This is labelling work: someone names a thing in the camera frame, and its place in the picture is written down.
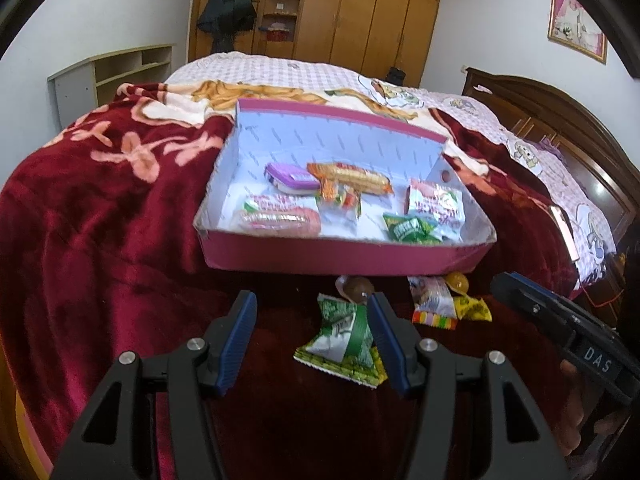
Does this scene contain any red pink spout pouch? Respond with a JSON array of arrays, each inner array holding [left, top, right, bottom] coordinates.
[[231, 193, 322, 239]]

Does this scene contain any wooden headboard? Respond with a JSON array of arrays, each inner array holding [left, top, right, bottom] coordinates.
[[460, 66, 640, 241]]

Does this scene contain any pink checked bed sheet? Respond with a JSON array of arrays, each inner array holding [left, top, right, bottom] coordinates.
[[164, 52, 618, 283]]

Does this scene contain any purple tin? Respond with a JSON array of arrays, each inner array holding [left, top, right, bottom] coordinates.
[[264, 162, 320, 196]]

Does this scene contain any colourful candy packet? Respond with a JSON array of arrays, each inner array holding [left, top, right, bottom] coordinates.
[[405, 179, 467, 237]]

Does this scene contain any yellow green snack packet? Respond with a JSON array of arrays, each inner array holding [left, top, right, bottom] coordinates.
[[382, 212, 445, 246]]

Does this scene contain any clear rainbow striped snack packet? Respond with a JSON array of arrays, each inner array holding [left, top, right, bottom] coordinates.
[[410, 275, 458, 331], [316, 185, 363, 222]]

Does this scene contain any person's right hand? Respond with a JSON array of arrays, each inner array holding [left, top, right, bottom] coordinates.
[[557, 360, 626, 456]]

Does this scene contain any pink cardboard box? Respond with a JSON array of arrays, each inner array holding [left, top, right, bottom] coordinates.
[[192, 97, 498, 277]]

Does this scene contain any orange cracker packet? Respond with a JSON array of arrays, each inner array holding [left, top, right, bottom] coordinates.
[[306, 161, 395, 200]]

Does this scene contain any wooden wardrobe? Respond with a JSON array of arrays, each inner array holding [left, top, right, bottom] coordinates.
[[189, 0, 446, 81]]

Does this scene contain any smartphone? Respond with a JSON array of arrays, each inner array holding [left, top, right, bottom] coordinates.
[[549, 204, 582, 263]]

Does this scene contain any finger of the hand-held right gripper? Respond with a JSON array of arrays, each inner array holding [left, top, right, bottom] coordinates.
[[491, 271, 616, 356]]

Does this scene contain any framed wall picture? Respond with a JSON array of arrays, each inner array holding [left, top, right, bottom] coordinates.
[[547, 0, 608, 65]]

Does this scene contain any black hanging coat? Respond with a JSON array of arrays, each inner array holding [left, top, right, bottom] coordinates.
[[196, 0, 257, 53]]

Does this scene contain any green pea packet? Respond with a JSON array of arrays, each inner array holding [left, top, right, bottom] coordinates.
[[294, 295, 388, 391]]

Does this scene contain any red floral blanket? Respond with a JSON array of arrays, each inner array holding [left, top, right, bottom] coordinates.
[[0, 80, 583, 480]]

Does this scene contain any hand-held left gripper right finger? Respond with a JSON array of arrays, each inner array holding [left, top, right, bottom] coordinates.
[[367, 292, 573, 480]]

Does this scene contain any orange cable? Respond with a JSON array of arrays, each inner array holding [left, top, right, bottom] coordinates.
[[580, 280, 623, 307]]

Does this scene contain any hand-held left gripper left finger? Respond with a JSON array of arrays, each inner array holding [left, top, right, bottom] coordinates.
[[50, 290, 258, 480]]

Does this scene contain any grey shelf unit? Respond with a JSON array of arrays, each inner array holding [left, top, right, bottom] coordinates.
[[47, 43, 176, 131]]

